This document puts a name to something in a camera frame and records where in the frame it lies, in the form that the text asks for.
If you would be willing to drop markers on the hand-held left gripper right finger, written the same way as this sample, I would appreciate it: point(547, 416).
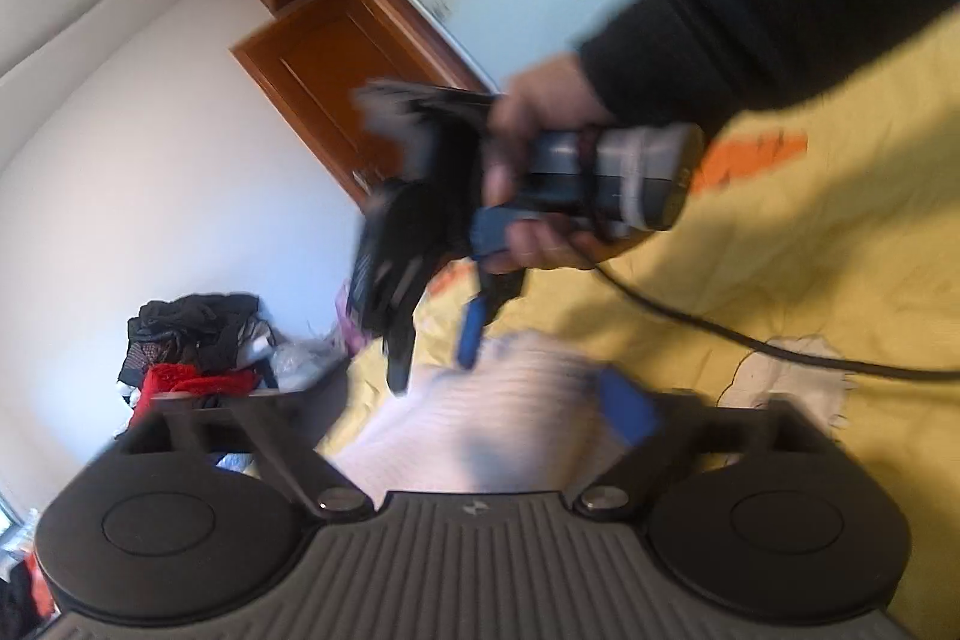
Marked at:
point(627, 407)

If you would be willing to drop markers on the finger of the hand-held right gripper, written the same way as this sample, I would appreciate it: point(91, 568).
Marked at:
point(472, 329)
point(401, 347)

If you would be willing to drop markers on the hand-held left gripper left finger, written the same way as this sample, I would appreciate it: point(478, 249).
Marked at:
point(277, 452)

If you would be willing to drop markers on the white knit sweater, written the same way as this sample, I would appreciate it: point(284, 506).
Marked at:
point(487, 430)

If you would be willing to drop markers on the person's right hand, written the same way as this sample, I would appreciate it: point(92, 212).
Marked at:
point(551, 93)

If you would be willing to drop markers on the pink plastic bag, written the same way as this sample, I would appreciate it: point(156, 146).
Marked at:
point(351, 317)

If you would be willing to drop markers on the clear plastic bag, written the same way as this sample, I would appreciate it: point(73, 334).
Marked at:
point(307, 362)

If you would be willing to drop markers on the red jacket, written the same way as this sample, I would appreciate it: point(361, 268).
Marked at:
point(187, 381)

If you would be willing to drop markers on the black jacket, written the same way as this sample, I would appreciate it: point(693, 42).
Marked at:
point(195, 325)

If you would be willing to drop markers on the brown wooden door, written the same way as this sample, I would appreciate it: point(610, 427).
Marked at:
point(337, 78)

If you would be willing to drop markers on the yellow printed bed quilt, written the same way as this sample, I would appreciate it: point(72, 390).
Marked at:
point(825, 250)

